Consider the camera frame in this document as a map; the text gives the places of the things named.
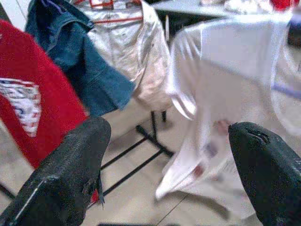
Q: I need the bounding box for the plain red garment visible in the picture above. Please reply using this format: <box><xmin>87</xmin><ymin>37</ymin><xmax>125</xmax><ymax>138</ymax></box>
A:
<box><xmin>272</xmin><ymin>0</ymin><xmax>294</xmax><ymax>9</ymax></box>

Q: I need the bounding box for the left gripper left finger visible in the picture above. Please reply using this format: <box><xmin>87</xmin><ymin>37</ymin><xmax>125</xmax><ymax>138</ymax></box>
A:
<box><xmin>0</xmin><ymin>116</ymin><xmax>112</xmax><ymax>226</ymax></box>

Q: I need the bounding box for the blue denim garment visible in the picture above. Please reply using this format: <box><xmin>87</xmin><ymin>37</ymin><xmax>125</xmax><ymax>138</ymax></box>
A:
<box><xmin>24</xmin><ymin>0</ymin><xmax>137</xmax><ymax>118</ymax></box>

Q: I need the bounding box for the red hanger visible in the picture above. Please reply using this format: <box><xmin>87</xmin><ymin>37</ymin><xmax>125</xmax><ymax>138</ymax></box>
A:
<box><xmin>75</xmin><ymin>0</ymin><xmax>144</xmax><ymax>24</ymax></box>

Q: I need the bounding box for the red garment with white print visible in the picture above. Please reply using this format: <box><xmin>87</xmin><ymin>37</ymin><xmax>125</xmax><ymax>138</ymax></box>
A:
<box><xmin>0</xmin><ymin>18</ymin><xmax>90</xmax><ymax>170</ymax></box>

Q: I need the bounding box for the purple wire hanger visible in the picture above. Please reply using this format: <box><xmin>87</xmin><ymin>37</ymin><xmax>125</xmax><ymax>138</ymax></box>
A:
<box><xmin>270</xmin><ymin>81</ymin><xmax>301</xmax><ymax>99</ymax></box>

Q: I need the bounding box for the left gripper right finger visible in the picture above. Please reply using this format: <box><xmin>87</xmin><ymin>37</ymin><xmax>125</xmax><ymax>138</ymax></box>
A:
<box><xmin>228</xmin><ymin>121</ymin><xmax>301</xmax><ymax>226</ymax></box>

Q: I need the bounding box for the beige garment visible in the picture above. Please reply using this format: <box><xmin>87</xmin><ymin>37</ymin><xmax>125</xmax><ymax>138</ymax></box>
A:
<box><xmin>79</xmin><ymin>0</ymin><xmax>174</xmax><ymax>111</ymax></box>

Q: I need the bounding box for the white shirt red blue print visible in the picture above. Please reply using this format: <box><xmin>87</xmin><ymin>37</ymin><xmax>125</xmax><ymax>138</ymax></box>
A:
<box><xmin>154</xmin><ymin>11</ymin><xmax>301</xmax><ymax>219</ymax></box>

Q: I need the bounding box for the metal clothes rack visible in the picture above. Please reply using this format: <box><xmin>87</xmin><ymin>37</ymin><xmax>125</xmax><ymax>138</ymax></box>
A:
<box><xmin>101</xmin><ymin>110</ymin><xmax>175</xmax><ymax>196</ymax></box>

